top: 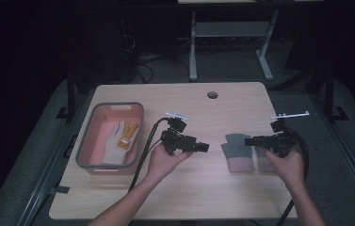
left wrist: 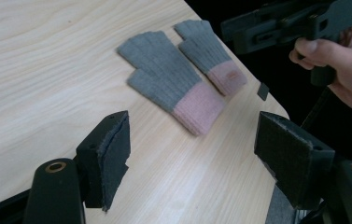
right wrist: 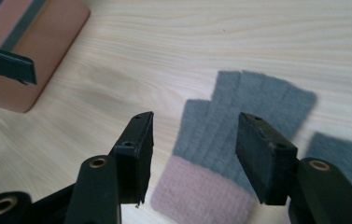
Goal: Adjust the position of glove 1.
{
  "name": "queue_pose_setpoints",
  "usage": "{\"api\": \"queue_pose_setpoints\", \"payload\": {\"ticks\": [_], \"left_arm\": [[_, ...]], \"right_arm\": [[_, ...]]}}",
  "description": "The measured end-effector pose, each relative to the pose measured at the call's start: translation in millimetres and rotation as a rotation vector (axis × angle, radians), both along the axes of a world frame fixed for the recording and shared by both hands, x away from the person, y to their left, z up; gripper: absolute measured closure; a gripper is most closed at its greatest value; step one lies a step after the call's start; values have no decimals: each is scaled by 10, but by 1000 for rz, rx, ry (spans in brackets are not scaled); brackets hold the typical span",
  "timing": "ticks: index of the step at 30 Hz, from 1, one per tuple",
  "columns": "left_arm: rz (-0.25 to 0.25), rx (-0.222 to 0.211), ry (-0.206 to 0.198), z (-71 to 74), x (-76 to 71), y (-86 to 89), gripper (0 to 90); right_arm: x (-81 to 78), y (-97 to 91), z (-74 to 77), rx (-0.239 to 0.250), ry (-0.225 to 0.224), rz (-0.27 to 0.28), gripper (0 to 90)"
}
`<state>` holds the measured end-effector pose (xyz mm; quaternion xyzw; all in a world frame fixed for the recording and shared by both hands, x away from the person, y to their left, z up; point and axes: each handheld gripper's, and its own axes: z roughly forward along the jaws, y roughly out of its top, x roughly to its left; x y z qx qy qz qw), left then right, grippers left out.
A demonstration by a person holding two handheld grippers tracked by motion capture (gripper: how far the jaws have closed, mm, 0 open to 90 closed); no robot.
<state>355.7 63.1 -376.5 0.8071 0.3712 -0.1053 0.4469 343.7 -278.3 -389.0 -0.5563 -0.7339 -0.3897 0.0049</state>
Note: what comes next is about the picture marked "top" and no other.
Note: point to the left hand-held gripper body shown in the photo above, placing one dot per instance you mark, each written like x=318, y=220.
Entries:
x=178, y=139

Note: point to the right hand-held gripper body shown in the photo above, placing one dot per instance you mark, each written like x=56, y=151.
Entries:
x=283, y=139

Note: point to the grey and pink knit glove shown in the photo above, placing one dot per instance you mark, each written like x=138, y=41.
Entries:
x=238, y=153

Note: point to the pink basket with grey rim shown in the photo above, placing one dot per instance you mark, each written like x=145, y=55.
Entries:
x=87, y=141

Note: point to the person's left hand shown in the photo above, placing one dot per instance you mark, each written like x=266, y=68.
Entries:
x=162, y=163

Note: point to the person's right hand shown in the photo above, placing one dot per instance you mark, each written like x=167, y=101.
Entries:
x=288, y=169

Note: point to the grey table edge clip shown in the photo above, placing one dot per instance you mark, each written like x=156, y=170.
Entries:
x=59, y=190

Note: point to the black frame post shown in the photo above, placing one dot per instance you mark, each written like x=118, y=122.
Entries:
x=70, y=94
x=330, y=94

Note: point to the grey metal stand frame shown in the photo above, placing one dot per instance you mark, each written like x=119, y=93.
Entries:
x=228, y=29

